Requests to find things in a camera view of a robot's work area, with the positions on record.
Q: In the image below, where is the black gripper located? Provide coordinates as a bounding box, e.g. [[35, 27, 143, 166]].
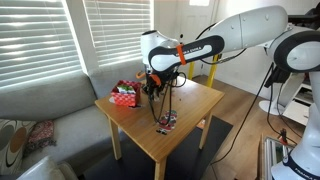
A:
[[143, 81, 168, 102]]

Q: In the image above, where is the light wooden table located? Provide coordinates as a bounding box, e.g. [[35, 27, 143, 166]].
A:
[[94, 77, 225, 180]]

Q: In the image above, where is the colourful patterned sticker sheet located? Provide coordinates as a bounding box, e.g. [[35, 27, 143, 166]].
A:
[[155, 109, 179, 136]]

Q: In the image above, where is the red patterned box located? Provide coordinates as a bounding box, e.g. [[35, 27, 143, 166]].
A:
[[110, 79, 143, 108]]

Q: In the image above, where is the green white packet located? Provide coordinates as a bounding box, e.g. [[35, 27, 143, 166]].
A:
[[116, 84, 137, 95]]

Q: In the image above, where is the yellow stand leg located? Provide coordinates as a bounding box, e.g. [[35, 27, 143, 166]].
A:
[[205, 53, 222, 88], [187, 60, 196, 81]]

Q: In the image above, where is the dark floor rug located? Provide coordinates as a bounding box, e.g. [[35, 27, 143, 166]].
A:
[[83, 114, 234, 180]]

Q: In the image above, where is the grey corner sofa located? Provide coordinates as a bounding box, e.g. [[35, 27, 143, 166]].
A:
[[0, 63, 148, 180]]

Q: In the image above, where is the red patterned cloth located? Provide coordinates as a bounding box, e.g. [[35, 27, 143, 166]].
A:
[[23, 119, 57, 158]]

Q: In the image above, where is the wide white window blind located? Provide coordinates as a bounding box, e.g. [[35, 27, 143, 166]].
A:
[[0, 0, 83, 89]]

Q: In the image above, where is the metal framed tray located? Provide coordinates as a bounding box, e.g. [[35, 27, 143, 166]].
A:
[[258, 134, 292, 180]]

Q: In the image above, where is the white shelf unit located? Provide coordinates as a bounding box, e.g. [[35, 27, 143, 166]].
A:
[[259, 73, 314, 126]]

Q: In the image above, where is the beige brown patterned pillow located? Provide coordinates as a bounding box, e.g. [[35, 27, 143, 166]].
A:
[[0, 118, 37, 176]]

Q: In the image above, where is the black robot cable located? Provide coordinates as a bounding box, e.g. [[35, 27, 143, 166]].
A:
[[146, 71, 188, 127]]

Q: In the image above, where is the orange strap on wrist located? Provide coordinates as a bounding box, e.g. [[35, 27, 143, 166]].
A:
[[148, 73, 163, 87]]

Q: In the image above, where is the orange strap on forearm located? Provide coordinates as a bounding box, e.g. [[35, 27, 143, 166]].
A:
[[175, 43, 188, 66]]

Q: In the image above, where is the long black floor cable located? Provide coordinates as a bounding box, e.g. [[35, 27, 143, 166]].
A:
[[210, 63, 299, 166]]

